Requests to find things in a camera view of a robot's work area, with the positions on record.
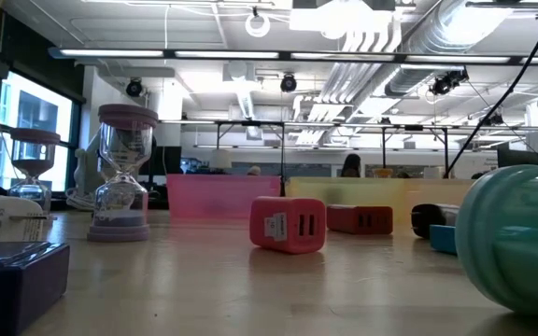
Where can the small white cube adapter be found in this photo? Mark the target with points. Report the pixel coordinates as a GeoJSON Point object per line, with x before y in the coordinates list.
{"type": "Point", "coordinates": [430, 214]}

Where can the teal rectangular box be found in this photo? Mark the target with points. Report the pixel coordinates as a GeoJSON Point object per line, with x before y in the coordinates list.
{"type": "Point", "coordinates": [443, 239]}

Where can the lavender hourglass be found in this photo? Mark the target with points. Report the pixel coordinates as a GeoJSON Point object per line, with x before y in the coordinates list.
{"type": "Point", "coordinates": [33, 186]}
{"type": "Point", "coordinates": [122, 200]}

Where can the teal hourglass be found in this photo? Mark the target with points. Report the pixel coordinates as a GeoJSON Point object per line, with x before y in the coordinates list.
{"type": "Point", "coordinates": [512, 242]}

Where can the person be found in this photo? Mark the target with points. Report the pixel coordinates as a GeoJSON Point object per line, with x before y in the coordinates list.
{"type": "Point", "coordinates": [352, 165]}
{"type": "Point", "coordinates": [477, 175]}
{"type": "Point", "coordinates": [253, 170]}

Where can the pink red USB charger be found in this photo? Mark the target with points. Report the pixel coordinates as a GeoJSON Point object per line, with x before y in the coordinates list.
{"type": "Point", "coordinates": [292, 210]}

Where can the white lamp shade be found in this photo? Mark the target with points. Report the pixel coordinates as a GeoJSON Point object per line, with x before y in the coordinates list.
{"type": "Point", "coordinates": [220, 158]}

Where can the pink translucent plastic bin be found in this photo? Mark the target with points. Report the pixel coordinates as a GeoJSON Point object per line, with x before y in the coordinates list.
{"type": "Point", "coordinates": [222, 196]}

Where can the yellow translucent plastic bin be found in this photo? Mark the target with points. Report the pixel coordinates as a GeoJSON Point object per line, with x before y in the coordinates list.
{"type": "Point", "coordinates": [344, 191]}

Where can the black round ceiling speaker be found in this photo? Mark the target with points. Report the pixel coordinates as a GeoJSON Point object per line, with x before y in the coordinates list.
{"type": "Point", "coordinates": [288, 83]}
{"type": "Point", "coordinates": [133, 88]}

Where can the dark red charger block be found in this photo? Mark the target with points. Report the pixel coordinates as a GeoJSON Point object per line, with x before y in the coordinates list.
{"type": "Point", "coordinates": [344, 219]}

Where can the black computer monitor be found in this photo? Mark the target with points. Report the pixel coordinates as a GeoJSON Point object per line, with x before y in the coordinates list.
{"type": "Point", "coordinates": [168, 161]}
{"type": "Point", "coordinates": [517, 158]}

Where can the overhead LED light bar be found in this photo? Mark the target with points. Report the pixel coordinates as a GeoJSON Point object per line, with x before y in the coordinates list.
{"type": "Point", "coordinates": [168, 54]}

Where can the orange translucent plastic bin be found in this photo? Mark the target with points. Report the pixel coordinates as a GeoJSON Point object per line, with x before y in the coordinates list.
{"type": "Point", "coordinates": [437, 191]}

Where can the large window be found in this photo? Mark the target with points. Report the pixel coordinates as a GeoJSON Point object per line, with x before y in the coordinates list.
{"type": "Point", "coordinates": [35, 107]}

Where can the dark purple rectangular box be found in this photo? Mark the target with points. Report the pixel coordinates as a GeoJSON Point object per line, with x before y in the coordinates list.
{"type": "Point", "coordinates": [12, 284]}

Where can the black workstation frame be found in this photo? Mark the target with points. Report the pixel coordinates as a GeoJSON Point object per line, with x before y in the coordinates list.
{"type": "Point", "coordinates": [282, 149]}
{"type": "Point", "coordinates": [383, 149]}

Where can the black ceiling camera mount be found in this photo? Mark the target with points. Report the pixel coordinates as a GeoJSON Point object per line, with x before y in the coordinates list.
{"type": "Point", "coordinates": [446, 81]}

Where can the silver ventilation duct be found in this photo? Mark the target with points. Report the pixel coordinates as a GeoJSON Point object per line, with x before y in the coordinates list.
{"type": "Point", "coordinates": [437, 37]}

